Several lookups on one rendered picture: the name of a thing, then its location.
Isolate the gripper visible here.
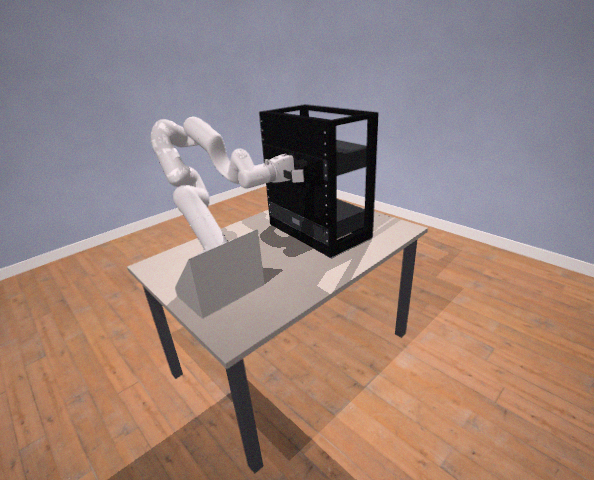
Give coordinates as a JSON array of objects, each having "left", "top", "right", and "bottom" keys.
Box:
[{"left": 268, "top": 153, "right": 308, "bottom": 183}]

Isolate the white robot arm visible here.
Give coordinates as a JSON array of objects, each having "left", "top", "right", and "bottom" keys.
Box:
[{"left": 151, "top": 117, "right": 276, "bottom": 255}]

